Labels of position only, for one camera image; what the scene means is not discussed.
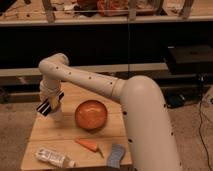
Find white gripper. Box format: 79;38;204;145
36;78;64;116

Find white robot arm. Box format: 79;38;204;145
39;53;182;171

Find white ceramic cup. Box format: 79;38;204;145
49;108;63;122

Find orange bowl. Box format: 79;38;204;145
75;100;108;130

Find wooden table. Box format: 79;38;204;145
21;83;132;171

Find clear plastic bottle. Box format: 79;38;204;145
35;147;75;168

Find orange carrot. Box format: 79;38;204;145
75;138;103;157

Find blue sponge cloth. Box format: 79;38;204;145
106;144;125;169

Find black box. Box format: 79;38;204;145
164;45;213;74

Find black cable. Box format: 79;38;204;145
196;99;213;168

